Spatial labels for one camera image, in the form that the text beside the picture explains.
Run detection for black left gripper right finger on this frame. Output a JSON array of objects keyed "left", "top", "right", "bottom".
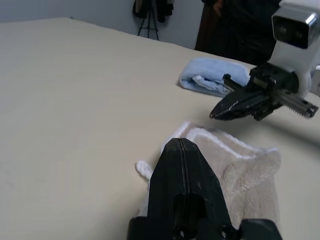
[{"left": 181, "top": 137, "right": 233, "bottom": 226}]

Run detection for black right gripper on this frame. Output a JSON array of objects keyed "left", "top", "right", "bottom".
[{"left": 210, "top": 62, "right": 320, "bottom": 121}]

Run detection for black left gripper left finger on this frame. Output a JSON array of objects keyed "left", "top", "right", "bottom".
[{"left": 147, "top": 137, "right": 187, "bottom": 221}]

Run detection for beige towel with white trim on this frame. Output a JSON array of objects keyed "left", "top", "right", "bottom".
[{"left": 135, "top": 121, "right": 282, "bottom": 240}]

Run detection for light blue folded towel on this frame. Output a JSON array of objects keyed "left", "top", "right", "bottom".
[{"left": 178, "top": 57, "right": 251, "bottom": 98}]

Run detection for bystander bare hand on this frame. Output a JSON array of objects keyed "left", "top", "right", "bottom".
[{"left": 213, "top": 0, "right": 224, "bottom": 17}]

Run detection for person in dark clothes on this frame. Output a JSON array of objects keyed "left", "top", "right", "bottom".
[{"left": 194, "top": 0, "right": 282, "bottom": 66}]

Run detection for black hanging garment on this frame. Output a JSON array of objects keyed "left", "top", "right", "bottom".
[{"left": 156, "top": 0, "right": 176, "bottom": 24}]

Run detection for black camera tripod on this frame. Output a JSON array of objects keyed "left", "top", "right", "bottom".
[{"left": 131, "top": 0, "right": 161, "bottom": 41}]

